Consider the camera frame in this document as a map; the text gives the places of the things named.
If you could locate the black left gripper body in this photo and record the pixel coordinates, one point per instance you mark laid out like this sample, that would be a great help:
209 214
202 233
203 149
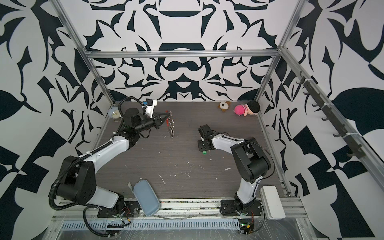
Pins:
155 122

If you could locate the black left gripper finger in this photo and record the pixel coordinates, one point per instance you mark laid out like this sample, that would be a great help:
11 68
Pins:
163 115
163 120

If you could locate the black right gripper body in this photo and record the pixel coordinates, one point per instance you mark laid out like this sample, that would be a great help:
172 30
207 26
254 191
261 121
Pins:
202 145

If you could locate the red handled keyring tool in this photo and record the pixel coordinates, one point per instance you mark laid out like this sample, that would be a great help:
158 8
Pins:
171 124

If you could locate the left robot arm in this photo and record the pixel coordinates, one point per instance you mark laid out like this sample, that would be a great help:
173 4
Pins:
76 181

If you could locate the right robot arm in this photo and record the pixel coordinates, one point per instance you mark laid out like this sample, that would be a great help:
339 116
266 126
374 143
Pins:
250 159

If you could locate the brown white plush dog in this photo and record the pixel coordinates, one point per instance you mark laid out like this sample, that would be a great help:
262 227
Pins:
224 106

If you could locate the pink doll black hair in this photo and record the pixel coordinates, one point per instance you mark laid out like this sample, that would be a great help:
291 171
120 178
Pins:
250 108

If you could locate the blue grey glasses case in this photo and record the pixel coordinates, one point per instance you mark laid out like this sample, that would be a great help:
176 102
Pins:
146 197

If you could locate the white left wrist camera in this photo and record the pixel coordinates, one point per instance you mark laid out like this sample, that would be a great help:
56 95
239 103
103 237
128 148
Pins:
149 105

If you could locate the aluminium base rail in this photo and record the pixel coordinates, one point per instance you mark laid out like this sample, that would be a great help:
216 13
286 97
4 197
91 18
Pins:
185 209

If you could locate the white box on rail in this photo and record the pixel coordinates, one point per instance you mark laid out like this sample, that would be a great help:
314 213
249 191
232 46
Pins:
272 203

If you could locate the wall coat hook rack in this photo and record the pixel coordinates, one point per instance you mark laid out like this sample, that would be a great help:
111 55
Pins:
333 116

